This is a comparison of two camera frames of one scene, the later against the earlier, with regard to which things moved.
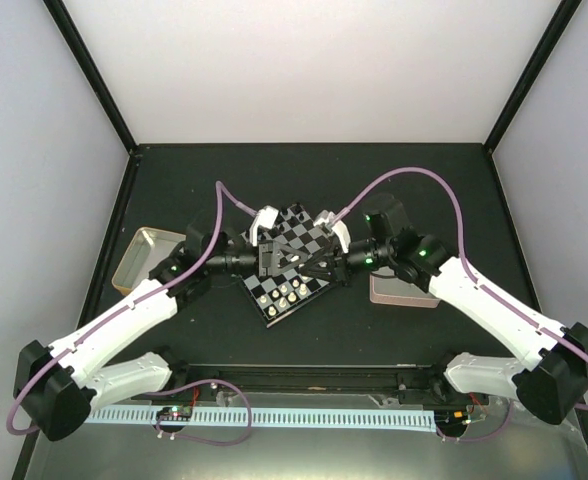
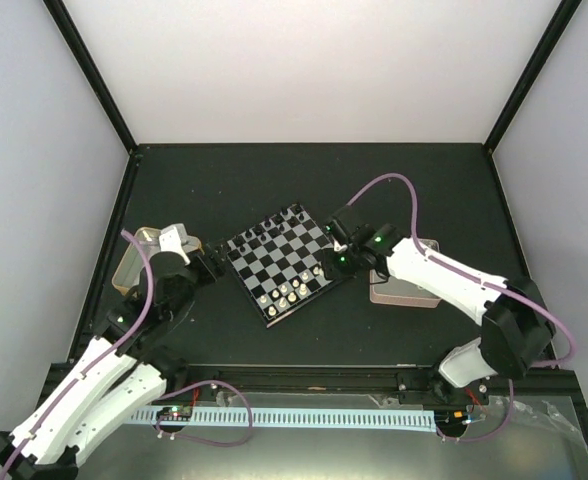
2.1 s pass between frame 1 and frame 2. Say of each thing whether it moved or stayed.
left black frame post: stayed
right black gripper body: stayed
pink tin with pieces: stayed
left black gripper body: moved
